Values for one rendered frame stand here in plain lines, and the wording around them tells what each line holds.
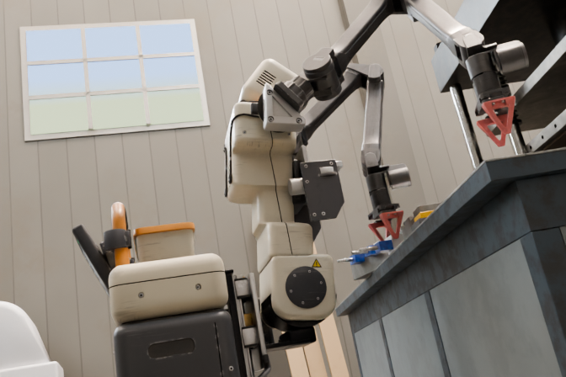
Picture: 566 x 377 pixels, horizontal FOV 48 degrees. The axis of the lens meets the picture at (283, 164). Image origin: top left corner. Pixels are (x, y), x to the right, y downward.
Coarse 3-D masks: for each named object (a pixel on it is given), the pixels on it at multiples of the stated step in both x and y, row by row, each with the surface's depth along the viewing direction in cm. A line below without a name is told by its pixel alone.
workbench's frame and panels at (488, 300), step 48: (480, 192) 110; (528, 192) 106; (432, 240) 146; (480, 240) 124; (528, 240) 105; (384, 288) 211; (432, 288) 160; (480, 288) 129; (528, 288) 108; (384, 336) 222; (432, 336) 166; (480, 336) 133; (528, 336) 110
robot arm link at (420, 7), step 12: (408, 0) 172; (420, 0) 170; (408, 12) 176; (420, 12) 166; (432, 12) 163; (444, 12) 161; (432, 24) 160; (444, 24) 157; (456, 24) 155; (444, 36) 155; (456, 36) 149; (480, 36) 146; (456, 48) 151
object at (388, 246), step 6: (402, 234) 180; (390, 240) 179; (396, 240) 178; (402, 240) 179; (378, 246) 178; (384, 246) 178; (390, 246) 178; (396, 246) 178; (378, 252) 179; (384, 252) 181; (390, 252) 180
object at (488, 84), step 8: (488, 72) 139; (496, 72) 140; (480, 80) 139; (488, 80) 138; (496, 80) 138; (480, 88) 139; (488, 88) 138; (496, 88) 137; (504, 88) 134; (480, 96) 135; (488, 96) 135; (496, 96) 137
